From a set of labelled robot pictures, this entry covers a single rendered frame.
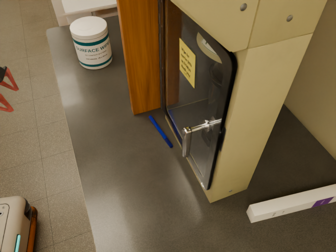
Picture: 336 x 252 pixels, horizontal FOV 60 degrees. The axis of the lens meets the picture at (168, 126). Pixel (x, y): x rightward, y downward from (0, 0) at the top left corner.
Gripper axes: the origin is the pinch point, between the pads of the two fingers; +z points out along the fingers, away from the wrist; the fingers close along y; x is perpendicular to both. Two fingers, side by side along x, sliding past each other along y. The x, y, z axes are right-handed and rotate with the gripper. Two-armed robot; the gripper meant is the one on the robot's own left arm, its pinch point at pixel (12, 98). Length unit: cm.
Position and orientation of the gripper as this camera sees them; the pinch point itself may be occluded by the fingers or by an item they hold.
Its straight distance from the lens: 105.1
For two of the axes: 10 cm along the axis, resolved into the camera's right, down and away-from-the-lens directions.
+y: -1.6, -7.5, 6.4
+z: 4.5, 5.2, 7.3
